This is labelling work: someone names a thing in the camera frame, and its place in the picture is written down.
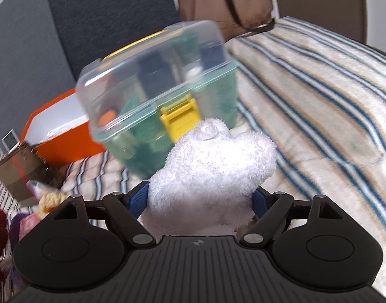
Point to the orange cardboard box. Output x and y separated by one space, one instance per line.
63 145

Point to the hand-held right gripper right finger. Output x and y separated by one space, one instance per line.
259 200

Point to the brown door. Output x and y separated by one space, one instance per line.
322 3

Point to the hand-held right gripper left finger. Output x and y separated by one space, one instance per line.
139 200

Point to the purple cloth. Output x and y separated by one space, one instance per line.
14 227

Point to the white fluffy towel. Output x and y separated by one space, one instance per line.
211 176

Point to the pink soft item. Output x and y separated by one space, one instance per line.
28 225

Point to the dark blue headboard panel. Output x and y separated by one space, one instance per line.
110 15

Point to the white digital clock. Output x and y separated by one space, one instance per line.
10 140

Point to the olive plaid zipper pouch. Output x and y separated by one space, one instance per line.
19 176

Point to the orange capped bottle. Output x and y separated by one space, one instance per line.
107 117

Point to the bag of cotton swabs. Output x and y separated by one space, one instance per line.
38 187

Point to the clear plastic storage box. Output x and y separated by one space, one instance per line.
180 79

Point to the brown paper bag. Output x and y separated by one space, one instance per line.
211 3

